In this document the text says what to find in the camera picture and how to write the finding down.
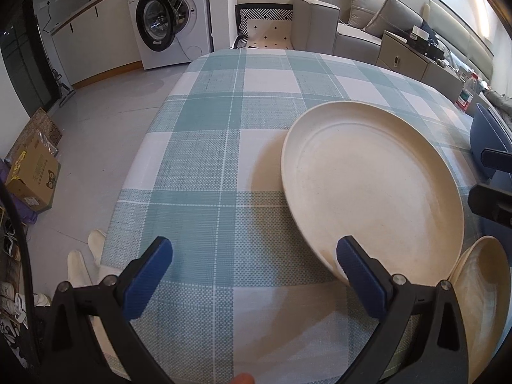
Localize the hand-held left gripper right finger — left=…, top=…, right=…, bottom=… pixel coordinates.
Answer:
left=336, top=235, right=469, bottom=384

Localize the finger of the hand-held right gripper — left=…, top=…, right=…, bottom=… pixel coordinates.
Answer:
left=467, top=183, right=512, bottom=225
left=481, top=148, right=512, bottom=165

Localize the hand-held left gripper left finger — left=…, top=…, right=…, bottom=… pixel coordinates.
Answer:
left=42, top=236, right=173, bottom=384

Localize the blue bowl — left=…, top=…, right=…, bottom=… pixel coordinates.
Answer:
left=470, top=103, right=512, bottom=180

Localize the cream round plate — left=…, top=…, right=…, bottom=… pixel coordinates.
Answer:
left=448, top=235, right=512, bottom=384
left=281, top=101, right=465, bottom=286

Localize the grey duvet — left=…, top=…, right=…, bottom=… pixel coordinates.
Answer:
left=486, top=88, right=512, bottom=113

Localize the cream slipper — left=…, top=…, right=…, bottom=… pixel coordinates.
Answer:
left=67, top=250, right=105, bottom=289
left=87, top=229, right=108, bottom=267

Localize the plastic water bottle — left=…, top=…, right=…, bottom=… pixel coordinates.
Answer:
left=457, top=74, right=481, bottom=113

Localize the white sneaker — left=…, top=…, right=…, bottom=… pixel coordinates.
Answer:
left=16, top=292, right=51, bottom=321

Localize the teal plaid tablecloth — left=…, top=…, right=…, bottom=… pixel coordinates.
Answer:
left=98, top=48, right=497, bottom=384

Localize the beige side cabinet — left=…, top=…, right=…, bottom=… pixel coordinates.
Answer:
left=376, top=31, right=467, bottom=105

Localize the cardboard box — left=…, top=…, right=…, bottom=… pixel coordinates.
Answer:
left=6, top=132, right=61, bottom=212

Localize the dark grey pillow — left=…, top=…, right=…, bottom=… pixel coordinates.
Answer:
left=366, top=0, right=425, bottom=38

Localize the brown flat cardboard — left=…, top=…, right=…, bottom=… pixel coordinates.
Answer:
left=6, top=107, right=64, bottom=161

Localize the light grey pillow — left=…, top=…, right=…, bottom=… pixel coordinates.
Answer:
left=348, top=0, right=390, bottom=28

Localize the floor mop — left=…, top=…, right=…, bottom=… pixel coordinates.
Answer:
left=48, top=34, right=76, bottom=107

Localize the grey sofa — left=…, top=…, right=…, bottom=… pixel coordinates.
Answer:
left=293, top=0, right=385, bottom=59

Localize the white kitchen counter cabinet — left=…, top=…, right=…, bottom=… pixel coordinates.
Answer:
left=32, top=0, right=142, bottom=89

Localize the dark glass door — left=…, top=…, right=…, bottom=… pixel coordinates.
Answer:
left=0, top=0, right=60, bottom=116

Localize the white washing machine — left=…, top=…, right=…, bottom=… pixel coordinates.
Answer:
left=126, top=0, right=212, bottom=70

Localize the white dotted cushion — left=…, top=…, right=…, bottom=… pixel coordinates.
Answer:
left=246, top=19, right=293, bottom=49

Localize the black patterned chair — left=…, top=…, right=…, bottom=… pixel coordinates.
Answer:
left=231, top=3, right=294, bottom=51

